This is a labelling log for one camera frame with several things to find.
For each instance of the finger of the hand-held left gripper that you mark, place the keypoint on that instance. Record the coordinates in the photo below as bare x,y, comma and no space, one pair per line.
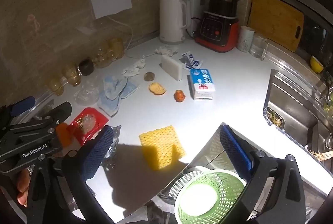
23,106
62,110

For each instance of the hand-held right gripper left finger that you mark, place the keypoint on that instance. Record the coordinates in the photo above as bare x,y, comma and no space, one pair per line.
98,151

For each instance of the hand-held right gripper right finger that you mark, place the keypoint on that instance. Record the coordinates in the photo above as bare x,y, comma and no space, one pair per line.
236,151

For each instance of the red snack packet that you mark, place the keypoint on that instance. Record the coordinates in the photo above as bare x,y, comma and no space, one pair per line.
87,122

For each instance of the green mesh basket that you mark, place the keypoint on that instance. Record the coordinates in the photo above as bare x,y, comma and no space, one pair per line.
229,187

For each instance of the blue white milk carton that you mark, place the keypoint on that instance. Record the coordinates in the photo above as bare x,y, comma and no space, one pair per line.
201,83

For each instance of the round brown cookie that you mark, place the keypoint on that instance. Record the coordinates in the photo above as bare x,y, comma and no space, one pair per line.
149,76

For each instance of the person's left hand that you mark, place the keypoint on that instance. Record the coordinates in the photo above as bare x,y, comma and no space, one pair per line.
22,183

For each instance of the silver foil wrapper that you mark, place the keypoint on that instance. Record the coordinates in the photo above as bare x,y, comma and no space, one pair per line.
111,151

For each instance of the orange plastic wrapper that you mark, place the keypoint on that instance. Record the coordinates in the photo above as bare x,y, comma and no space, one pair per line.
63,135

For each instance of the amber glass cup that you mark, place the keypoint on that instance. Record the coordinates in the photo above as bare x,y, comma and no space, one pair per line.
71,75
56,86
104,58
117,48

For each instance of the clear plastic bag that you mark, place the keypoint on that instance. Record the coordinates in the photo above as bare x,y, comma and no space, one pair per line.
85,93

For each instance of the blue face mask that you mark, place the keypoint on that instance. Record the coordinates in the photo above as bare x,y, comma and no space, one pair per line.
111,105
114,86

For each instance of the dark round jar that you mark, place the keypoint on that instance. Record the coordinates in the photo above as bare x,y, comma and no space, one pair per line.
86,66

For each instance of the sink drain strainer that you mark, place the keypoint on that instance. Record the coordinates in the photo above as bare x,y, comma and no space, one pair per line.
276,117

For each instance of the yellow foam fruit net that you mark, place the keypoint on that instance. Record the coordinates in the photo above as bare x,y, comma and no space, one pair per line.
161,145

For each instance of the stainless steel sink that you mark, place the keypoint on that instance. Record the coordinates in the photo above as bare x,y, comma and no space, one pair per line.
291,109

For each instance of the small orange fruit scrap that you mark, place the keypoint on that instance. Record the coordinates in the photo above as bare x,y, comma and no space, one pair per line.
179,95

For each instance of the yellow peel piece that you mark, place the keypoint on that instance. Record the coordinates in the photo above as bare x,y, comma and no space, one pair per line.
157,88

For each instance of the straw scrub brush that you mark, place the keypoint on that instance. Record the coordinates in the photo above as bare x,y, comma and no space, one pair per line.
324,155

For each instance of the torn blue white carton piece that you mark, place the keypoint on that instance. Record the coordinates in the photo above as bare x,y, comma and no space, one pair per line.
194,65
187,57

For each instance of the white sponge block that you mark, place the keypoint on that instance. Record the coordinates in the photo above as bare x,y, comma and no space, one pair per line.
171,67

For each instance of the clear glass cup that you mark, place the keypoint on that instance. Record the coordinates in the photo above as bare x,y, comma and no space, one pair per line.
257,47

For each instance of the white patterned mug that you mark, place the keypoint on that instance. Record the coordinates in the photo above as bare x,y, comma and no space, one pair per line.
244,39

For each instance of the yellow bowl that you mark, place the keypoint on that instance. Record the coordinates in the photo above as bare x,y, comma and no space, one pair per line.
316,63

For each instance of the black red blender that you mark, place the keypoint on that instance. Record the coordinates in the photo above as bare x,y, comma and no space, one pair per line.
216,28

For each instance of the wooden cutting board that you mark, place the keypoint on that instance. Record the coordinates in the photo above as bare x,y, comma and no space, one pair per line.
273,18

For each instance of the white electric kettle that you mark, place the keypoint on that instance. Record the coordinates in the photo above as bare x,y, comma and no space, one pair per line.
171,20

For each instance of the white wall outlet cover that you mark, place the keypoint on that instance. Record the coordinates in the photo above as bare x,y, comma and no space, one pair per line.
109,2

